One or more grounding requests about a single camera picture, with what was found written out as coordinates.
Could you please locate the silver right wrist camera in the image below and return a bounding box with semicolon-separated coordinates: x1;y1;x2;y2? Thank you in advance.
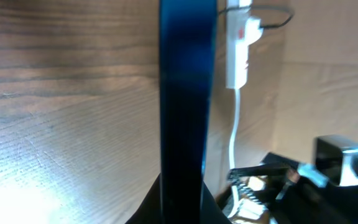
297;134;358;188

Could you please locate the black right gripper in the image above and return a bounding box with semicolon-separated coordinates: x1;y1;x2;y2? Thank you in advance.
227;163;358;224

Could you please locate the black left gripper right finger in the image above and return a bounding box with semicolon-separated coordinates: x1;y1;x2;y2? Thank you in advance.
200;183;231;224

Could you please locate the blue screen smartphone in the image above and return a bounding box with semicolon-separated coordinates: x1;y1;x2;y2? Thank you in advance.
159;0;217;223

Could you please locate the black usb charging cable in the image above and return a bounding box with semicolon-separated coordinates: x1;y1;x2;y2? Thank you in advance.
218;4;295;30

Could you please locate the white power strip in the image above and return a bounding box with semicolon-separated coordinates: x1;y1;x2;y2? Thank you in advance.
226;0;263;90

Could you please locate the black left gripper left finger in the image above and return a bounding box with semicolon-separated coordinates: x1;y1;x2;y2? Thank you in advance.
126;175;162;224

